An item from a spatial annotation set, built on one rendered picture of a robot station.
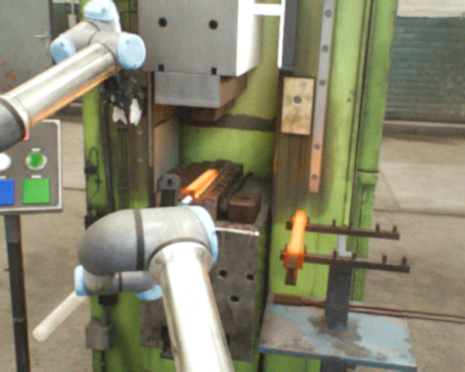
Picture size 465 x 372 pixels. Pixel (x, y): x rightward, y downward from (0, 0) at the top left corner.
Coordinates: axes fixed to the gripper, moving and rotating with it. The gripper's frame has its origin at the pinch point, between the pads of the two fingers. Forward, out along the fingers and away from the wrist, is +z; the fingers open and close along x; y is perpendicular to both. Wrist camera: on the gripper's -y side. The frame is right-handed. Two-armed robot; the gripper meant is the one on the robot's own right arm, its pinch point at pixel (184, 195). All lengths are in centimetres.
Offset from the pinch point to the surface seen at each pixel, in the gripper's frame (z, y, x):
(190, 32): 7.9, -46.6, -1.0
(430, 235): 259, 98, 108
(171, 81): 8.2, -32.3, -6.7
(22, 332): 0, 54, -57
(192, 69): 8.1, -36.2, -0.3
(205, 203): 8.9, 4.8, 4.1
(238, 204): 9.0, 4.0, 14.5
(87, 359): 56, 100, -62
